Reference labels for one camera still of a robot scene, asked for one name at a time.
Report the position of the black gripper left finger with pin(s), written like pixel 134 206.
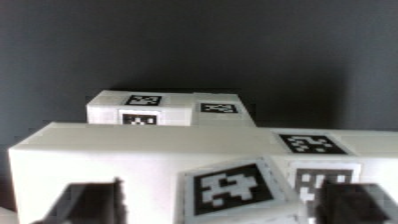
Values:
pixel 89 204

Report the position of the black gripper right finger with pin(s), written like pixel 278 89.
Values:
pixel 354 204

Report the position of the white tagged cube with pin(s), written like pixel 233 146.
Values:
pixel 310 172
pixel 237 193

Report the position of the white chair leg with tag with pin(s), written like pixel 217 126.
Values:
pixel 141 108

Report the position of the white chair seat part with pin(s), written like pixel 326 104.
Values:
pixel 219 111

